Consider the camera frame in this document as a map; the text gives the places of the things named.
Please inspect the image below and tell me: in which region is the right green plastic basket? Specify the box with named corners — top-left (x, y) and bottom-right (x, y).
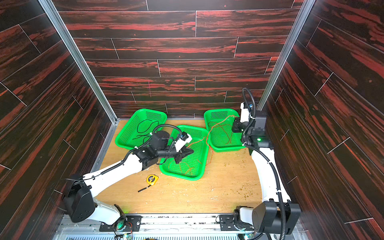
top-left (204, 109), bottom-right (245, 153)

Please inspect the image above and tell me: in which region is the yellow tape measure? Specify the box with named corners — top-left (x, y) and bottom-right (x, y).
top-left (138, 175), bottom-right (159, 193)

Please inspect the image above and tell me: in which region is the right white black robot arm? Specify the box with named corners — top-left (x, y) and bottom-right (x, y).
top-left (232, 88), bottom-right (301, 240)

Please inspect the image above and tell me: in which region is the black cable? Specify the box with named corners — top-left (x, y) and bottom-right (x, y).
top-left (131, 119), bottom-right (160, 144)

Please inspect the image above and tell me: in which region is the left green plastic basket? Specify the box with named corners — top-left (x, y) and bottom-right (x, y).
top-left (115, 109), bottom-right (168, 150)

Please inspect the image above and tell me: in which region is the middle green plastic basket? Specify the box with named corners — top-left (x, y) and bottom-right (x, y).
top-left (159, 125), bottom-right (209, 181)

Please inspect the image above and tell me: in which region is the orange cable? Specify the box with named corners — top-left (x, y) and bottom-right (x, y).
top-left (167, 155), bottom-right (196, 178)

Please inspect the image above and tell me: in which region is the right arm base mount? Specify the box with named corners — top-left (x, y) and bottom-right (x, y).
top-left (216, 214), bottom-right (255, 231)

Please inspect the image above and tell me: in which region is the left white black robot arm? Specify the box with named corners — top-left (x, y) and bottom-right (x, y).
top-left (62, 125), bottom-right (194, 231)

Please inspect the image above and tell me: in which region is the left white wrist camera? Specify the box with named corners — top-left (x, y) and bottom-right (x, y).
top-left (175, 132), bottom-right (192, 152)

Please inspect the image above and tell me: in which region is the dark red cable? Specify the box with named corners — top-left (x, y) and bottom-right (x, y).
top-left (207, 120), bottom-right (235, 145)

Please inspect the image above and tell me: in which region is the green plastic basket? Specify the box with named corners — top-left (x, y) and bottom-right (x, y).
top-left (204, 109), bottom-right (245, 153)
top-left (115, 109), bottom-right (168, 150)
top-left (159, 125), bottom-right (209, 181)

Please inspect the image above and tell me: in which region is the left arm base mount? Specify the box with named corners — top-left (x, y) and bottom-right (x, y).
top-left (99, 215), bottom-right (142, 233)

